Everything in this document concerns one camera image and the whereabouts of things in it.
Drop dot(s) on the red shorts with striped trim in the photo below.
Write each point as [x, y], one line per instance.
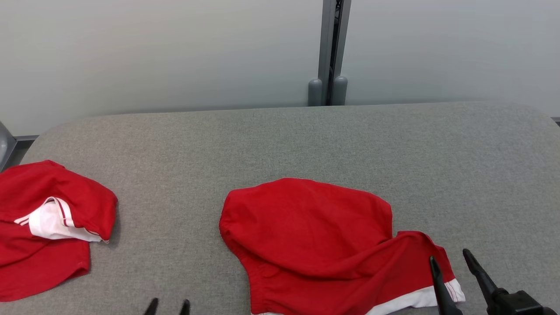
[43, 218]

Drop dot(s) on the grey partition post with feet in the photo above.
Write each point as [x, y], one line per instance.
[328, 52]

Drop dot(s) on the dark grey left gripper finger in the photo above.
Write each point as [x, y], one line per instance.
[152, 308]
[185, 308]

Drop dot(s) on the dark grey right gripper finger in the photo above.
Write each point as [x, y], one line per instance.
[480, 273]
[442, 293]

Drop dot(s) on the red shorts with white waistband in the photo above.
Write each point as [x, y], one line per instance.
[315, 236]

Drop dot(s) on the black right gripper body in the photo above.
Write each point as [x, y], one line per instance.
[518, 305]

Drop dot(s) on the grey partition end frame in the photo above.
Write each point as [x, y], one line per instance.
[5, 144]

